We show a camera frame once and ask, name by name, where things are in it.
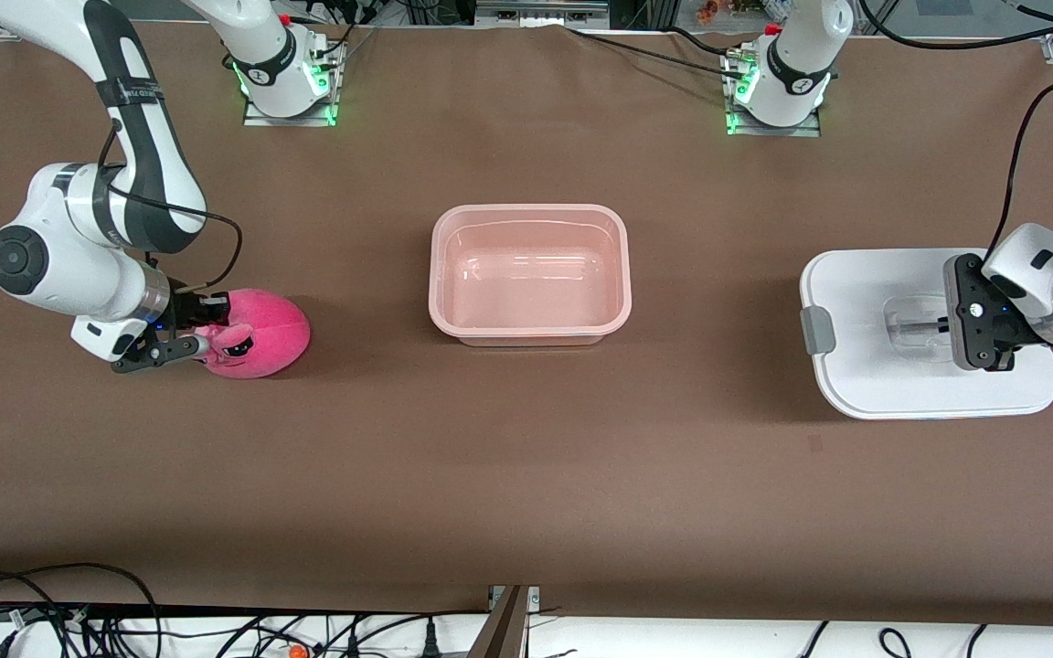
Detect pink plush toy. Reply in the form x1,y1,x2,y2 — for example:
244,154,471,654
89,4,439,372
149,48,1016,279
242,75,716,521
193,288,312,380

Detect white box lid grey clips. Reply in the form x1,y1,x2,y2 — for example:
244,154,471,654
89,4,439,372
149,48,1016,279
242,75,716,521
799,247,1053,421

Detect translucent pink plastic box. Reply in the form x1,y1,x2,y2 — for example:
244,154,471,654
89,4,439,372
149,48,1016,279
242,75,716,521
429,204,633,346

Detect black edge strip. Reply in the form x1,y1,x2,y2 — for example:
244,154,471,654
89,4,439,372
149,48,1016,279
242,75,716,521
0,600,491,619

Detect brown table cover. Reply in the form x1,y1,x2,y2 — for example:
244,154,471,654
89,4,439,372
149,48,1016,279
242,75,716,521
0,20,1053,631

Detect colourful small toys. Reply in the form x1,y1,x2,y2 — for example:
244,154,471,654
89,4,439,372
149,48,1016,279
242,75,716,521
696,0,765,24

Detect grey metal rack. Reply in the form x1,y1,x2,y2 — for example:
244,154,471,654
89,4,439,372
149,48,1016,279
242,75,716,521
476,0,610,26

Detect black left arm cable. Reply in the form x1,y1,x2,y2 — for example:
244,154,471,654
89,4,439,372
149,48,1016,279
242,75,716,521
860,0,1053,266

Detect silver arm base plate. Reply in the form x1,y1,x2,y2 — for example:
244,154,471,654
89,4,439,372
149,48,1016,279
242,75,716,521
726,50,823,138
243,41,341,127

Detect black looped cable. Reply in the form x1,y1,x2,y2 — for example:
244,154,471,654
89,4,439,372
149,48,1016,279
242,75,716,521
0,562,164,658

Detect black cable on table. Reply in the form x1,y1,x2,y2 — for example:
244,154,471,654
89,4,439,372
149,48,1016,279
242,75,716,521
568,26,751,83

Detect aluminium profile with bracket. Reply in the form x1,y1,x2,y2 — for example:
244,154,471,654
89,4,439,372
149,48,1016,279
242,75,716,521
467,585,541,658

